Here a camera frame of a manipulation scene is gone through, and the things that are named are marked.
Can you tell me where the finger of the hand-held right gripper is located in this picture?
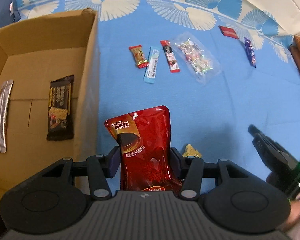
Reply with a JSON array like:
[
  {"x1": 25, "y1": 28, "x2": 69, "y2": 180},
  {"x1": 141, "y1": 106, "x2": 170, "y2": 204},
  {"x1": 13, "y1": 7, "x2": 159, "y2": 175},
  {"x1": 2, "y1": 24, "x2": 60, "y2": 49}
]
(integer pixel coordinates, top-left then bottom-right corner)
[{"x1": 248, "y1": 124, "x2": 299, "y2": 193}]

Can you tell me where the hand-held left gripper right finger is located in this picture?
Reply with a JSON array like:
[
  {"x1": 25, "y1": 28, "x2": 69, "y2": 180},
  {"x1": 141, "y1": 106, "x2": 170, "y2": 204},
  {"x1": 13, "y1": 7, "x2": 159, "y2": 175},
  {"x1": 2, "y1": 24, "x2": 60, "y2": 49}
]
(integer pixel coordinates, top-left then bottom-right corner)
[{"x1": 170, "y1": 147, "x2": 243, "y2": 200}]

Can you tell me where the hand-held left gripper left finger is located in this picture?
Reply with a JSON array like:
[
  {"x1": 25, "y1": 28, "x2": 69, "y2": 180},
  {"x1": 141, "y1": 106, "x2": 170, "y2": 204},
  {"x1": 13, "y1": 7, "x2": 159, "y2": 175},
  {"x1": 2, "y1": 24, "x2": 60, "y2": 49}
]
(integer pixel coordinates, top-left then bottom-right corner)
[{"x1": 41, "y1": 145, "x2": 121, "y2": 200}]

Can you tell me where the yellow snack packet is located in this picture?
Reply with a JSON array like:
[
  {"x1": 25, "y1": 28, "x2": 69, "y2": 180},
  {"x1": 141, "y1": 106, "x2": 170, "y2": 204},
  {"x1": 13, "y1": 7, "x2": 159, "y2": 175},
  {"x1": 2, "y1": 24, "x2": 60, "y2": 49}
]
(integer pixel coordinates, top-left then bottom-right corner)
[{"x1": 182, "y1": 144, "x2": 202, "y2": 158}]

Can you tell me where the red stand-up snack pouch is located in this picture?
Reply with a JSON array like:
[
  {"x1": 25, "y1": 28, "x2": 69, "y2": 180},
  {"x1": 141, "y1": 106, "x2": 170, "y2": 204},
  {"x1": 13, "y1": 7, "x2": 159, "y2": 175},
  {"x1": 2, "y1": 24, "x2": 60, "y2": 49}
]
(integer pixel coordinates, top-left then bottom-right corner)
[{"x1": 104, "y1": 105, "x2": 184, "y2": 197}]

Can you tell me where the purple snack packet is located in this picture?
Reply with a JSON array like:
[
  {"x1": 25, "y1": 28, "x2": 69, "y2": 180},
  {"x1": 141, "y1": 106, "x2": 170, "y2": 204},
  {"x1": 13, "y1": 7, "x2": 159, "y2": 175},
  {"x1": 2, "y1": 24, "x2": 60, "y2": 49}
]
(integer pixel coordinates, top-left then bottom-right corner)
[{"x1": 244, "y1": 37, "x2": 257, "y2": 69}]

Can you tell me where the red and black coffee stick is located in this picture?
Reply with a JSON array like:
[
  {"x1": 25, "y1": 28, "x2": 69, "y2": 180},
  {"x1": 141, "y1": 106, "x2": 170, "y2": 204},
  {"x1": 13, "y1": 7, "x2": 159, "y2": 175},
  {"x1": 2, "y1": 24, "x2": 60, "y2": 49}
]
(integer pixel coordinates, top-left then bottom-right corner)
[{"x1": 160, "y1": 40, "x2": 180, "y2": 73}]

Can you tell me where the clear bag of candies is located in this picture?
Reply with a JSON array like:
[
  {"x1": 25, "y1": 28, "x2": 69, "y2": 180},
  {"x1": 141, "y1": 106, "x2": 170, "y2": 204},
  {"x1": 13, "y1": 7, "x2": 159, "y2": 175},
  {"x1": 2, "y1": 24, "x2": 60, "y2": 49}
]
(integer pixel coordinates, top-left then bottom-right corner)
[{"x1": 172, "y1": 32, "x2": 222, "y2": 85}]

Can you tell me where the brown cardboard box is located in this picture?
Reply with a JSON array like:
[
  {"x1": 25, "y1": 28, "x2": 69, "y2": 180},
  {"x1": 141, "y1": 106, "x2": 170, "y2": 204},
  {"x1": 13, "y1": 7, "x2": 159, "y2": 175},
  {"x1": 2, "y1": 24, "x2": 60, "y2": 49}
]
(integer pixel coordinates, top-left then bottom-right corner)
[{"x1": 0, "y1": 8, "x2": 100, "y2": 208}]

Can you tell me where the red packet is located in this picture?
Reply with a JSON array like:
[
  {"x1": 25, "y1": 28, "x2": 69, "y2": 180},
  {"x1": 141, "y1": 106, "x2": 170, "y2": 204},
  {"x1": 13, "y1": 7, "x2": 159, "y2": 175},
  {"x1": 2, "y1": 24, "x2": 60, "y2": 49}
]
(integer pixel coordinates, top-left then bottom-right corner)
[{"x1": 219, "y1": 26, "x2": 239, "y2": 40}]

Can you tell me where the person's right hand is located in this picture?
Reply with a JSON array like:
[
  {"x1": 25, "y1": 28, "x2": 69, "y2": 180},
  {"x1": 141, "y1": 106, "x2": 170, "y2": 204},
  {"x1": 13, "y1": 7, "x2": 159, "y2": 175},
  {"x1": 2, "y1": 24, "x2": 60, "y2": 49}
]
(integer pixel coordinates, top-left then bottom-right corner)
[{"x1": 289, "y1": 192, "x2": 300, "y2": 227}]

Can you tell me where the dark brown biscuit packet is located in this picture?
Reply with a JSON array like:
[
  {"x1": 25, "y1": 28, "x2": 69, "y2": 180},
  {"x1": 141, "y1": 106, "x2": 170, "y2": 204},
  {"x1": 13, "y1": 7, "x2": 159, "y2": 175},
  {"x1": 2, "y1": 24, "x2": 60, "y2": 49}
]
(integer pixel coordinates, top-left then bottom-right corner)
[{"x1": 46, "y1": 74, "x2": 75, "y2": 141}]

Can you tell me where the light blue stick packet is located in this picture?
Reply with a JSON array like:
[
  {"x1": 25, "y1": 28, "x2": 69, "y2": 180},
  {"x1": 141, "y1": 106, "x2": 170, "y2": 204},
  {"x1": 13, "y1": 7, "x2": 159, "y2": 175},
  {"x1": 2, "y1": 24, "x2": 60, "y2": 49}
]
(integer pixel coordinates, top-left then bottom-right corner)
[{"x1": 143, "y1": 46, "x2": 160, "y2": 84}]

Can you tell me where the red and brown candy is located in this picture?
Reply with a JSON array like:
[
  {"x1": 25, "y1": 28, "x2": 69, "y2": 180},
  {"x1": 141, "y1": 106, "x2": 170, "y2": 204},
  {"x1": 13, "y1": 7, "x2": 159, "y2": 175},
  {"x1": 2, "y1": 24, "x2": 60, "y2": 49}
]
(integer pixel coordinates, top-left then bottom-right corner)
[{"x1": 129, "y1": 45, "x2": 150, "y2": 69}]

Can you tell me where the silver stick sachet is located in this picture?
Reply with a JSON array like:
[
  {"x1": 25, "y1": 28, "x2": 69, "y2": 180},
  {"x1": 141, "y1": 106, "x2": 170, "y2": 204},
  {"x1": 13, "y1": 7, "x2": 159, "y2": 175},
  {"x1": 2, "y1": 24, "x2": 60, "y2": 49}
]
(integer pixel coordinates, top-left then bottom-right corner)
[{"x1": 0, "y1": 79, "x2": 14, "y2": 153}]

